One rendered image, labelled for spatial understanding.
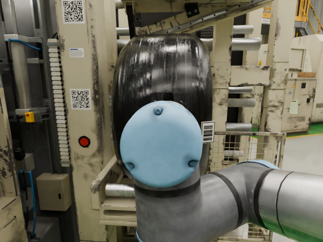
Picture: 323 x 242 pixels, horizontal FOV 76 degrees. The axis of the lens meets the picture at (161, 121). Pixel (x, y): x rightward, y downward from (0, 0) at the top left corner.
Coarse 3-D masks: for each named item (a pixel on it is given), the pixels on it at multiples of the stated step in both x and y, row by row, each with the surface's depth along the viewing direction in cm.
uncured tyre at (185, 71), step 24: (144, 48) 60; (168, 48) 59; (192, 48) 59; (120, 72) 58; (144, 72) 56; (168, 72) 55; (192, 72) 55; (120, 96) 56; (144, 96) 54; (192, 96) 54; (120, 120) 56
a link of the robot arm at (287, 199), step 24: (240, 168) 29; (264, 168) 27; (240, 192) 25; (264, 192) 24; (288, 192) 22; (312, 192) 20; (240, 216) 25; (264, 216) 23; (288, 216) 21; (312, 216) 19; (312, 240) 20
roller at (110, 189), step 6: (108, 186) 74; (114, 186) 74; (120, 186) 74; (126, 186) 74; (132, 186) 74; (108, 192) 73; (114, 192) 73; (120, 192) 73; (126, 192) 73; (132, 192) 73
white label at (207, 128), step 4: (204, 124) 54; (208, 124) 55; (212, 124) 55; (204, 128) 55; (208, 128) 55; (212, 128) 55; (204, 132) 55; (208, 132) 55; (212, 132) 56; (204, 136) 55; (208, 136) 56; (212, 136) 56; (204, 140) 56; (208, 140) 56; (212, 140) 56
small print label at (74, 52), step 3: (69, 48) 71; (72, 48) 71; (75, 48) 71; (78, 48) 71; (81, 48) 71; (72, 51) 71; (75, 51) 71; (78, 51) 71; (81, 51) 71; (72, 54) 71; (75, 54) 71; (78, 54) 71; (81, 54) 71
